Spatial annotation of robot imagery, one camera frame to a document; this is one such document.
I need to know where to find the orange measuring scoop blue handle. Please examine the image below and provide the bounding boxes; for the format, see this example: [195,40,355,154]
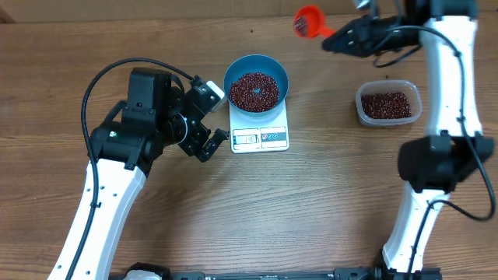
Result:
[293,5,335,39]

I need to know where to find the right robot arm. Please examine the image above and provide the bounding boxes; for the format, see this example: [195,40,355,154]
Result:
[322,0,494,279]

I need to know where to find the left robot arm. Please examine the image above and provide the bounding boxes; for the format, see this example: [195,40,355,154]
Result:
[49,68,229,279]

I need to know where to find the white digital kitchen scale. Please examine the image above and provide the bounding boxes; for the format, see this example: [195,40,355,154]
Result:
[229,101,289,154]

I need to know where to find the red beans in bowl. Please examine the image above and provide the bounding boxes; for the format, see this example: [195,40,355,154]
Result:
[229,72,280,113]

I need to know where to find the blue bowl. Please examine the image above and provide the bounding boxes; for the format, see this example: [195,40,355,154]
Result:
[223,54,289,109]

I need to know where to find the clear plastic container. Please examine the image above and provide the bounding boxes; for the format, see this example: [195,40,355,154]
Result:
[356,80,423,127]

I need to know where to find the red adzuki beans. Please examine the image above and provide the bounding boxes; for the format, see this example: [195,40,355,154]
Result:
[360,92,412,119]

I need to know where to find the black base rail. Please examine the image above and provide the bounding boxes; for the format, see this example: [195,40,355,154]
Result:
[108,262,443,280]

